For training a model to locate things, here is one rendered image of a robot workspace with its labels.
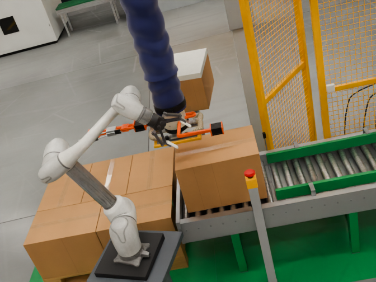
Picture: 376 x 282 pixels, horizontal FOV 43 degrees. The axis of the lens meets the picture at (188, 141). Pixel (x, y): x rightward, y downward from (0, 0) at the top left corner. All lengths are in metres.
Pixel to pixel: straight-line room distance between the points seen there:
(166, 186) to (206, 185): 0.59
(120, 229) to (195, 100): 2.13
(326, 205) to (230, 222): 0.68
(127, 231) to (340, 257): 1.71
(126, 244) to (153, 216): 0.82
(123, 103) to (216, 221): 1.35
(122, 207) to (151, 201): 0.85
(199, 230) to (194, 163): 0.49
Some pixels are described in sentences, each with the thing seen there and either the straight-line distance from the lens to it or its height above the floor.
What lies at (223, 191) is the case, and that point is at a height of 0.69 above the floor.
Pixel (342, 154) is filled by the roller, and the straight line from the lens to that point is 3.86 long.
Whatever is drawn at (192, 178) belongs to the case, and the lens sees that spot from 3.36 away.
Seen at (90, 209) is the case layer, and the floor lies 0.54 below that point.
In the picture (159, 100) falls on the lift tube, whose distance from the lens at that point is 3.17.
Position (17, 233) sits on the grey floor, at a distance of 5.15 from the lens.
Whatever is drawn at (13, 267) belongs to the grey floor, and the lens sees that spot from 4.76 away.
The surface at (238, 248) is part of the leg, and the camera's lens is 3.61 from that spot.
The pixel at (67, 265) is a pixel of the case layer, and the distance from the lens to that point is 4.05.
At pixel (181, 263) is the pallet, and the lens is 3.92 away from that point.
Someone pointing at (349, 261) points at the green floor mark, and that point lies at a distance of 3.79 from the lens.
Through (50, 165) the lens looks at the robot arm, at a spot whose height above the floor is 1.57.
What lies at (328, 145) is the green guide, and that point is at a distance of 3.86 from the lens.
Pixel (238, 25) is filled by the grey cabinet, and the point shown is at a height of 1.50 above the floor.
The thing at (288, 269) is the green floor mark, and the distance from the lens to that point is 3.76.
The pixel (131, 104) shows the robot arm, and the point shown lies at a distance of 2.41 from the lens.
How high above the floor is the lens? 2.80
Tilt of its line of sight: 31 degrees down
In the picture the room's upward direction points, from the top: 16 degrees counter-clockwise
